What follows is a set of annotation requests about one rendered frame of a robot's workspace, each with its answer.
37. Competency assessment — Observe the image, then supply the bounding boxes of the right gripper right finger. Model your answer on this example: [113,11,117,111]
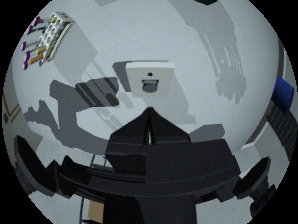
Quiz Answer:
[150,107,191,145]

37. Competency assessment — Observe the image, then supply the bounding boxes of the green tube rack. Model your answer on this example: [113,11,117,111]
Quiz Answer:
[198,0,218,5]

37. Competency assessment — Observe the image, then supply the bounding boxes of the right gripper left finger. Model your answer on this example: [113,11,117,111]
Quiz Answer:
[108,107,150,145]

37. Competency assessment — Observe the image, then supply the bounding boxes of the orange tube with purple cap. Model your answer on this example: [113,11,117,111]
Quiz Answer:
[22,51,51,71]

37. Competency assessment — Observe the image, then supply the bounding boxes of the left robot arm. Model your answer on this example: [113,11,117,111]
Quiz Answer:
[12,161,37,196]

